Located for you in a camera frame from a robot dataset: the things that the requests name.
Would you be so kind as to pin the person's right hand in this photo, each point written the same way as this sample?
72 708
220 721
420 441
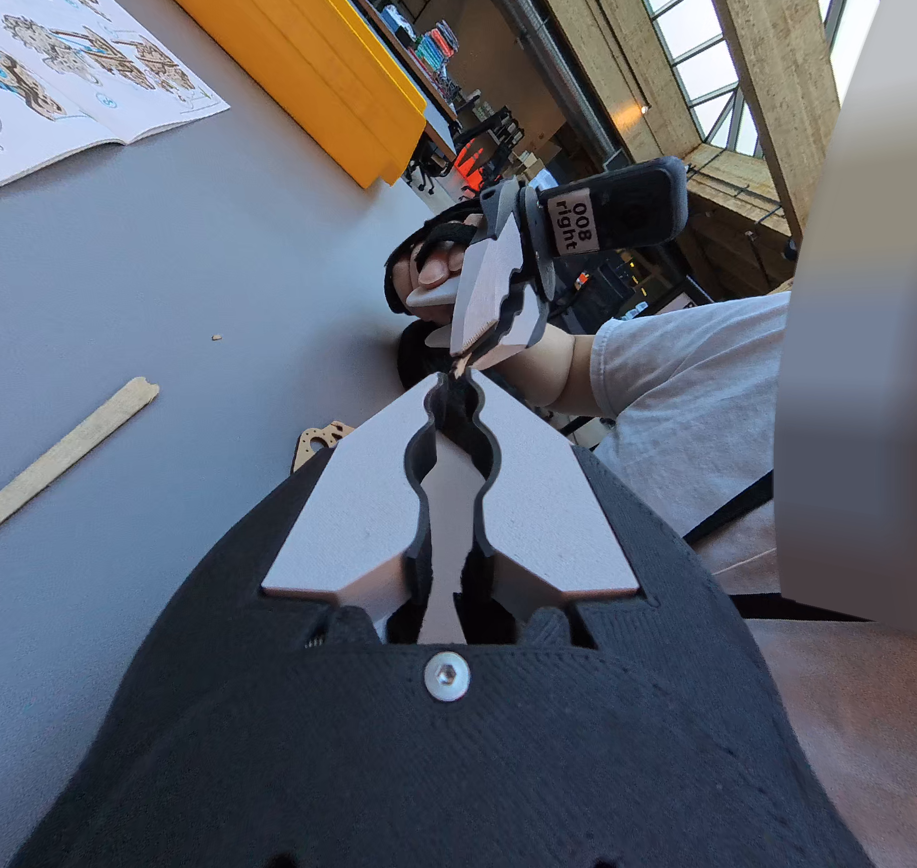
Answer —
440 266

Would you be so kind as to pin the yellow plastic bin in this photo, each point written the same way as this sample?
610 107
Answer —
301 44

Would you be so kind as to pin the skylight window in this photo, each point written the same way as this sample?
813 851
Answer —
688 44

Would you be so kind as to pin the thin wooden stick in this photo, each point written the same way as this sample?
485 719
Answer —
71 445

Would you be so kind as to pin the shelf with colourful items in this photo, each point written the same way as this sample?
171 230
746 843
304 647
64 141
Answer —
430 44

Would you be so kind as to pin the wooden plate with round holes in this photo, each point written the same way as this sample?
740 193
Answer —
319 442

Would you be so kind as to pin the orange traffic cone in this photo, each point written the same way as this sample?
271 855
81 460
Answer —
471 166

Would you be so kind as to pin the grey desk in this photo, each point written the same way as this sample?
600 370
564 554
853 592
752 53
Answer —
215 252

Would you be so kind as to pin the person's white t-shirt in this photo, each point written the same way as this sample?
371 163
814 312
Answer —
688 395

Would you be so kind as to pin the small wooden peg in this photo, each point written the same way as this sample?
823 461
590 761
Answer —
458 366

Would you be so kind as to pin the wooden model instruction booklet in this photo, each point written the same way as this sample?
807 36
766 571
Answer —
64 58

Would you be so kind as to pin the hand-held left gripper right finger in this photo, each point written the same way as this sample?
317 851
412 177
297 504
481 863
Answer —
559 524

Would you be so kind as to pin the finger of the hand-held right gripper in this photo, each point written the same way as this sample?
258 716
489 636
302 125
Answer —
487 287
519 341

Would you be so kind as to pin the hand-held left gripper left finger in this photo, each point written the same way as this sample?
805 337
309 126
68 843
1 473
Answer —
344 524

